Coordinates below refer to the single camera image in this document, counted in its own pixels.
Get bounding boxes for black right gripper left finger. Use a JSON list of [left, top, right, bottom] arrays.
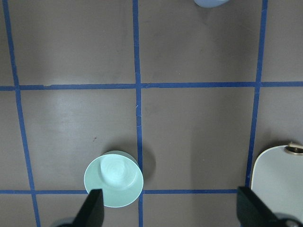
[[71, 189, 105, 227]]

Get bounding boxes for mint green bowl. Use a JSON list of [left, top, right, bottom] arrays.
[[84, 150, 144, 208]]

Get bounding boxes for cream white toaster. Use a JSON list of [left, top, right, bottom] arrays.
[[251, 143, 303, 222]]

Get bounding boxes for light blue cup far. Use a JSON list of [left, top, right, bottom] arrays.
[[194, 0, 229, 8]]

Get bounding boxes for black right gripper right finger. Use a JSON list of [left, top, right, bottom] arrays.
[[237, 186, 303, 227]]

